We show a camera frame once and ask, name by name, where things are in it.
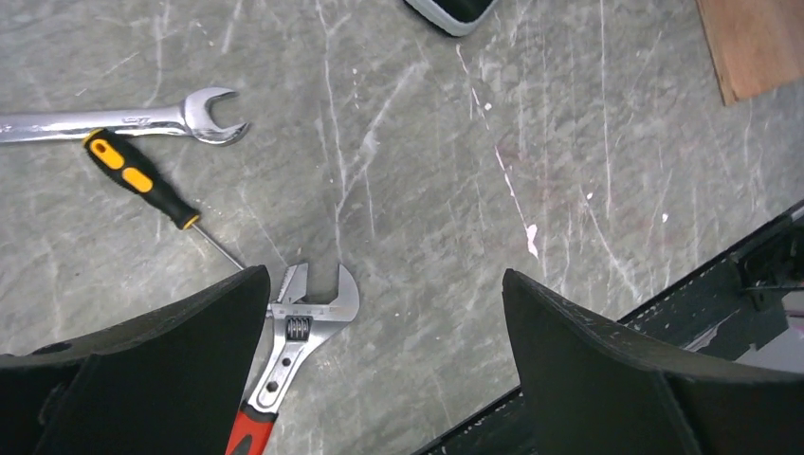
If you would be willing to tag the silver open-end wrench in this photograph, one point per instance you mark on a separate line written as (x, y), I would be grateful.
(189, 118)

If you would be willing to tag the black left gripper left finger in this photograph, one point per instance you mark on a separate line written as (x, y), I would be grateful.
(167, 382)

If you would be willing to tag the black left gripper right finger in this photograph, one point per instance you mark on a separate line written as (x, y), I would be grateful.
(594, 386)

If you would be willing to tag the brown wooden board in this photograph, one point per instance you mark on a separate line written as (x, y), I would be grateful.
(755, 46)

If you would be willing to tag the black grey zippered case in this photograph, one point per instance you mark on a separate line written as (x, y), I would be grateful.
(457, 18)

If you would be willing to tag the red handled adjustable wrench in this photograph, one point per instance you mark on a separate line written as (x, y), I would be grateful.
(300, 326)

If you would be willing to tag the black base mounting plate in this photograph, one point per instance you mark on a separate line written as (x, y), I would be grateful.
(732, 307)

